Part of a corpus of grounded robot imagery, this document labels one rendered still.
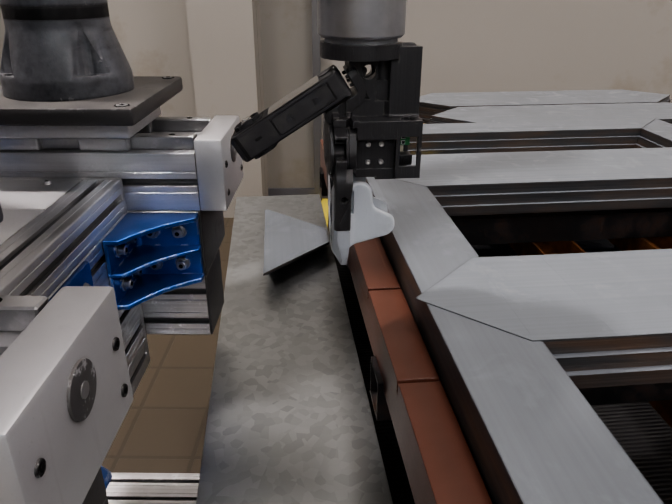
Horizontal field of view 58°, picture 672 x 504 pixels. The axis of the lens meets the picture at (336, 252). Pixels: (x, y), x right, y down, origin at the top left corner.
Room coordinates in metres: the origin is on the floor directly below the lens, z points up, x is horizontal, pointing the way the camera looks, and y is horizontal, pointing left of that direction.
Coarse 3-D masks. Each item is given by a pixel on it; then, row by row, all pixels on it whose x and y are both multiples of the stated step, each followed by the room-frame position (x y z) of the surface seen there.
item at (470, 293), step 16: (464, 272) 0.61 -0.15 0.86; (480, 272) 0.61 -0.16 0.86; (448, 288) 0.57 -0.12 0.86; (464, 288) 0.57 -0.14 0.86; (480, 288) 0.57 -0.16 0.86; (464, 304) 0.53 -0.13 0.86; (480, 304) 0.53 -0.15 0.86; (496, 304) 0.53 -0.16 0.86; (480, 320) 0.50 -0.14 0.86; (496, 320) 0.50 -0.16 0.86; (512, 320) 0.50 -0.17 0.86; (528, 336) 0.48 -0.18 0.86
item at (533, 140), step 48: (432, 144) 1.25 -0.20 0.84; (480, 144) 1.26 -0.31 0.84; (528, 144) 1.27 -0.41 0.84; (576, 144) 1.28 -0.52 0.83; (624, 144) 1.29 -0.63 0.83; (432, 192) 0.91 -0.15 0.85; (480, 192) 0.92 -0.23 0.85; (528, 192) 0.93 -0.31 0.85; (576, 192) 0.93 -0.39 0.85; (624, 192) 0.94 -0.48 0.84; (384, 240) 0.77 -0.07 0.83; (432, 336) 0.51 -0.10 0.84; (576, 384) 0.46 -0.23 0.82; (624, 384) 0.46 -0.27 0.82; (480, 432) 0.36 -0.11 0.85
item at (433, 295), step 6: (432, 288) 0.57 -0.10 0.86; (438, 288) 0.57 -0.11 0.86; (420, 294) 0.56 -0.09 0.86; (426, 294) 0.56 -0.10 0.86; (432, 294) 0.56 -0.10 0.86; (438, 294) 0.56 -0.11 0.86; (420, 300) 0.54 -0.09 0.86; (426, 300) 0.54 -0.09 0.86; (432, 300) 0.54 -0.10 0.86; (438, 300) 0.54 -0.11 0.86; (444, 300) 0.54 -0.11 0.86; (438, 306) 0.53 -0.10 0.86; (444, 306) 0.53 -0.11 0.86
